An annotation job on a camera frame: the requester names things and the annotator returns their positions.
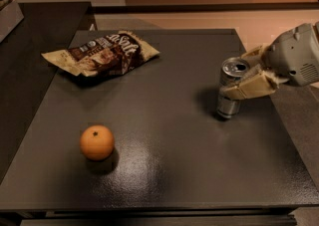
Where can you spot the silver blue redbull can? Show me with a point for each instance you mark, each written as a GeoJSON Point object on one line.
{"type": "Point", "coordinates": [232, 70]}

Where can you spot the brown chip bag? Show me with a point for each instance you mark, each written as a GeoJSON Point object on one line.
{"type": "Point", "coordinates": [111, 55]}

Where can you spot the grey box at left edge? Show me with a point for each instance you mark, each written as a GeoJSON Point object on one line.
{"type": "Point", "coordinates": [10, 17]}

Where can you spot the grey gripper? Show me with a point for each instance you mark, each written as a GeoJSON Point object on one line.
{"type": "Point", "coordinates": [294, 56]}

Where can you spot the orange fruit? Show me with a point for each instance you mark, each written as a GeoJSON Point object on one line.
{"type": "Point", "coordinates": [97, 142]}

